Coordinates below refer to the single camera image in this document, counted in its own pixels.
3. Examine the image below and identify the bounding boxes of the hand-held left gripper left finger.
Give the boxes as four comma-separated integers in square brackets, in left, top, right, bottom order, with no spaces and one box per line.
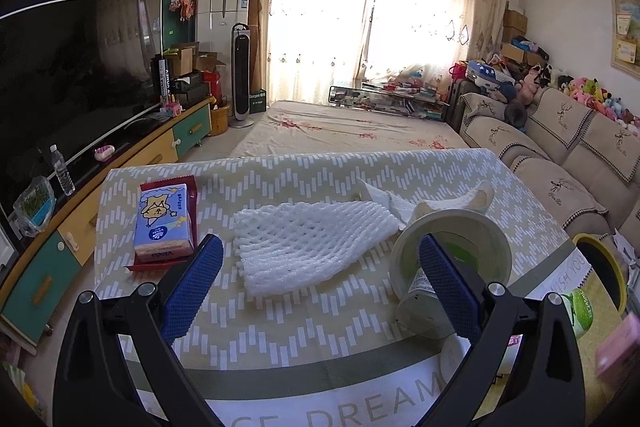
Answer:
[52,234,224,427]

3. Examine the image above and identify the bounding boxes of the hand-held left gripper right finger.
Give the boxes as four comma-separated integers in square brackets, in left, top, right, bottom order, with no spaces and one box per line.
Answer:
[417,234,586,427]

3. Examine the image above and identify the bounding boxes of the green instant noodle cup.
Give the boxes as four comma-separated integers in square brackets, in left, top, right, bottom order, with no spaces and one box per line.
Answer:
[390,209,512,341]

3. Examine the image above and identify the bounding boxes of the white foam net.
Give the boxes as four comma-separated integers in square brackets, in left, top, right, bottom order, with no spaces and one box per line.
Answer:
[232,201,409,298]

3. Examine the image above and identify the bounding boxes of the green apple packet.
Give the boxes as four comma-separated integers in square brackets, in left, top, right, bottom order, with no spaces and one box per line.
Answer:
[560,289,592,341]

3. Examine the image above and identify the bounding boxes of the yellow-rimmed black bin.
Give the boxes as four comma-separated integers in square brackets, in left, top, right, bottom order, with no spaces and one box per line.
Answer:
[571,233,629,314]

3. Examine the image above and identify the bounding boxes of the pink strawberry milk carton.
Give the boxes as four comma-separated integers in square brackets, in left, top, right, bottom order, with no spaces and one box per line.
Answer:
[595,312,640,388]

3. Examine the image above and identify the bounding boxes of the blue cartoon tissue pack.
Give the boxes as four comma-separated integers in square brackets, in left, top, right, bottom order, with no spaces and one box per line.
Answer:
[133,183,196,263]

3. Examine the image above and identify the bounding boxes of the red tray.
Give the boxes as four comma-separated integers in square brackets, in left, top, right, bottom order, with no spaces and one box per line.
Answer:
[122,177,202,276]

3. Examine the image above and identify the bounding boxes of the crumpled white tissue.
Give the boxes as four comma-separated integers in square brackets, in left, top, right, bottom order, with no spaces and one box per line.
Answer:
[357,179,496,233]

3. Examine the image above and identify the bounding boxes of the grey chevron tablecloth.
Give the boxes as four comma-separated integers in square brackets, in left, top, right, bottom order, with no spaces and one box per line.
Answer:
[95,148,621,427]

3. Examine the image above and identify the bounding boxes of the teal and yellow television cabinet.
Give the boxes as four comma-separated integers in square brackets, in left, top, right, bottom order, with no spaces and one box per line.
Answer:
[0,99,213,349]

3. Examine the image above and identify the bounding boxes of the yellow tablecloth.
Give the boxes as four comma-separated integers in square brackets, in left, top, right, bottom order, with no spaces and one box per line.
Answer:
[575,277,640,427]

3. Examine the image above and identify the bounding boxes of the beige sofa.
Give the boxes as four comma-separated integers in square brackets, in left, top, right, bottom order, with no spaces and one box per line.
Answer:
[457,86,640,258]

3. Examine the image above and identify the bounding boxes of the wooden bucket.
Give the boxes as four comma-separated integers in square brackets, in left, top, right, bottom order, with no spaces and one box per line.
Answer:
[210,103,232,136]

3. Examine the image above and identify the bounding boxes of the clear water bottle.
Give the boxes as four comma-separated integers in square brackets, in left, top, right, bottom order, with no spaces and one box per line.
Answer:
[49,144,76,196]

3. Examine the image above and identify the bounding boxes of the plastic bag with greens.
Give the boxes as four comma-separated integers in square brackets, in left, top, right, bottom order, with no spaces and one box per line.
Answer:
[14,176,55,238]

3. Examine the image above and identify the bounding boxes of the floral floor sheet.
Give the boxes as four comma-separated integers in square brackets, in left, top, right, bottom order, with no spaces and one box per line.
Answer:
[230,99,471,158]

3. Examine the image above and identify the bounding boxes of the tall black box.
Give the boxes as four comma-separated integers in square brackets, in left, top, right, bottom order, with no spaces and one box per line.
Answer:
[151,54,174,104]

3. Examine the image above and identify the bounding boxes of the black tower fan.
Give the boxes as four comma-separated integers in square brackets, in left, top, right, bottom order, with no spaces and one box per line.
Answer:
[230,23,256,128]

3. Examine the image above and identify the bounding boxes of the blue star bag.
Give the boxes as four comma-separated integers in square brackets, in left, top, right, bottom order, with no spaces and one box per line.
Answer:
[466,61,514,86]

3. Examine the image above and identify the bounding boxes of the cardboard box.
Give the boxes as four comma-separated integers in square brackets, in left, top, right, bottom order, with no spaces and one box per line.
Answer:
[171,43,200,76]
[196,52,226,74]

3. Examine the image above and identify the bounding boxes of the pile of plush toys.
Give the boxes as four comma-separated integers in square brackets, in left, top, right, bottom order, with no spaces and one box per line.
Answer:
[512,64,640,138]

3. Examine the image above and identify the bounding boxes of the large curved television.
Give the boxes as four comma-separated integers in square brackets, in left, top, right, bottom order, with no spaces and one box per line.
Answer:
[0,0,164,208]

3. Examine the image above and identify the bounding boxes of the stack of cardboard boxes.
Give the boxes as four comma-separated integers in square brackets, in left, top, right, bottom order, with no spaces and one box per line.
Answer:
[502,9,529,44]

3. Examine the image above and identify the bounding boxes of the beige sheer curtain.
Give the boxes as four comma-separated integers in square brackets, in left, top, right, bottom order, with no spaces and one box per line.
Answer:
[250,0,514,108]

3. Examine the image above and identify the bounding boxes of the framed wall picture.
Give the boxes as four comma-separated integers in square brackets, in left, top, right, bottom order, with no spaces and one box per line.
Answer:
[610,0,640,80]

